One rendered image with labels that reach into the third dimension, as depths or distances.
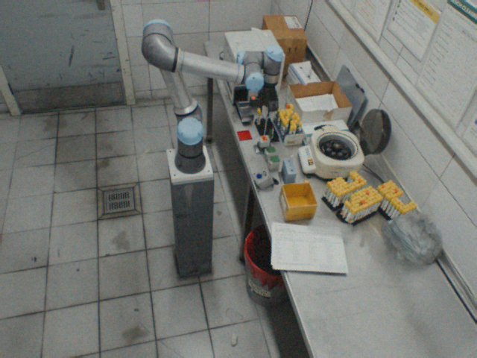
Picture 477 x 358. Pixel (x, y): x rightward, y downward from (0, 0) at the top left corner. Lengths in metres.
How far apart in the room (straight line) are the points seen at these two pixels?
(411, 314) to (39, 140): 2.96
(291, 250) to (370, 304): 0.36
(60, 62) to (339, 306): 2.81
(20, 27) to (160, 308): 2.23
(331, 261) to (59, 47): 2.64
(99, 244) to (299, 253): 1.54
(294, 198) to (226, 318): 0.94
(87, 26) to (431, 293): 2.86
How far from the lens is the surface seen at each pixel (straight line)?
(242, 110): 2.28
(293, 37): 2.73
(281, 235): 1.78
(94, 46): 3.56
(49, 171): 3.40
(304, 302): 1.66
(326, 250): 1.78
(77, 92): 3.80
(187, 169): 1.94
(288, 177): 1.92
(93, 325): 2.61
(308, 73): 2.60
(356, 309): 1.70
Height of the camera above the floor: 2.33
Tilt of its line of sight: 47 degrees down
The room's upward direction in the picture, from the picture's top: 5 degrees clockwise
